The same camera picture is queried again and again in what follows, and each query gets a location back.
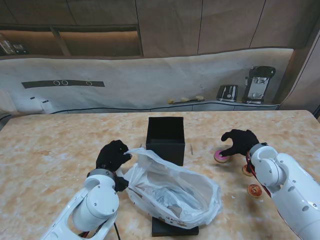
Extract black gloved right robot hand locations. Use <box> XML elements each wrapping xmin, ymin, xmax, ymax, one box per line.
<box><xmin>220</xmin><ymin>129</ymin><xmax>260</xmax><ymax>159</ymax></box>

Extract grey counter ledge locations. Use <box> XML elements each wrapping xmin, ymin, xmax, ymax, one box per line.
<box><xmin>0</xmin><ymin>99</ymin><xmax>281</xmax><ymax>118</ymax></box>

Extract black open gift box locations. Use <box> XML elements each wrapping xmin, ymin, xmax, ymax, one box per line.
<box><xmin>145</xmin><ymin>116</ymin><xmax>186</xmax><ymax>167</ymax></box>

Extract black silver coffee machine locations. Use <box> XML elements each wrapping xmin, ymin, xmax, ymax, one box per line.
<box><xmin>241</xmin><ymin>65</ymin><xmax>277</xmax><ymax>105</ymax></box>

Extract black toaster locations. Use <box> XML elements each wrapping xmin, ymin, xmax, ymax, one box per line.
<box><xmin>215</xmin><ymin>84</ymin><xmax>239</xmax><ymax>103</ymax></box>

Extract wooden wall shelf niche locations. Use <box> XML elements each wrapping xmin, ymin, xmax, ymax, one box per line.
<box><xmin>0</xmin><ymin>23</ymin><xmax>145</xmax><ymax>57</ymax></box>

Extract black device on shelf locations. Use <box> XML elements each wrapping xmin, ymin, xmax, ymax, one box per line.
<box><xmin>11</xmin><ymin>43</ymin><xmax>29</xmax><ymax>54</ymax></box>

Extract black gift box lid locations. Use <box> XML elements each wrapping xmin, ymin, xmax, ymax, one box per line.
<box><xmin>151</xmin><ymin>216</ymin><xmax>200</xmax><ymax>238</ymax></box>

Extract pink frosted mini donut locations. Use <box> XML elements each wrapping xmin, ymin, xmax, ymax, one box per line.
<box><xmin>214</xmin><ymin>149</ymin><xmax>230</xmax><ymax>164</ymax></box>

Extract white printed plastic bag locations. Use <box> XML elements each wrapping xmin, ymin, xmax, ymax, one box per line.
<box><xmin>117</xmin><ymin>147</ymin><xmax>223</xmax><ymax>230</ymax></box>

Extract yellow fruit pieces on board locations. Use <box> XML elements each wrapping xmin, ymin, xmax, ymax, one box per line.
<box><xmin>167</xmin><ymin>95</ymin><xmax>205</xmax><ymax>105</ymax></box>

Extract white protective cloth cover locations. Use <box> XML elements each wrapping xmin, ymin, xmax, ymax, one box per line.
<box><xmin>0</xmin><ymin>47</ymin><xmax>295</xmax><ymax>116</ymax></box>

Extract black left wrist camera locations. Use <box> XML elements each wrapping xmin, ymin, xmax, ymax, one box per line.
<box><xmin>115</xmin><ymin>176</ymin><xmax>130</xmax><ymax>193</ymax></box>

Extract dark strip with white rings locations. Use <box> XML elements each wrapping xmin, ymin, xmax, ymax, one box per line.
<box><xmin>21</xmin><ymin>79</ymin><xmax>106</xmax><ymax>89</ymax></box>

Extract orange frosted mini donut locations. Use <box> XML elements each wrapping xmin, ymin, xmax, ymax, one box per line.
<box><xmin>241</xmin><ymin>164</ymin><xmax>255</xmax><ymax>177</ymax></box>
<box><xmin>247</xmin><ymin>183</ymin><xmax>263</xmax><ymax>199</ymax></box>

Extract red black left arm cables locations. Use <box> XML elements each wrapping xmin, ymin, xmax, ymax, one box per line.
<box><xmin>78</xmin><ymin>222</ymin><xmax>121</xmax><ymax>240</ymax></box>

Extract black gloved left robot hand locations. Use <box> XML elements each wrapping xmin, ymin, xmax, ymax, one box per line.
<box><xmin>96</xmin><ymin>139</ymin><xmax>133</xmax><ymax>177</ymax></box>

